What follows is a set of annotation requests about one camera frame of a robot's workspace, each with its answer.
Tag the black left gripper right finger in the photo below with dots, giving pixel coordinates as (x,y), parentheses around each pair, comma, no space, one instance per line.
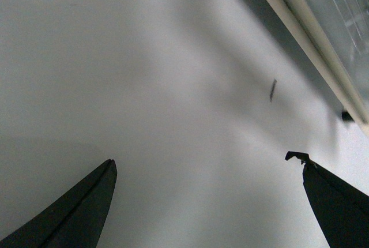
(340,209)

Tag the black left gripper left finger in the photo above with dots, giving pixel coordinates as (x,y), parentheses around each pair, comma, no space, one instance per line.
(76,219)

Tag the cream toaster oven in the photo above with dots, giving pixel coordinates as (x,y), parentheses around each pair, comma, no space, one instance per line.
(334,36)

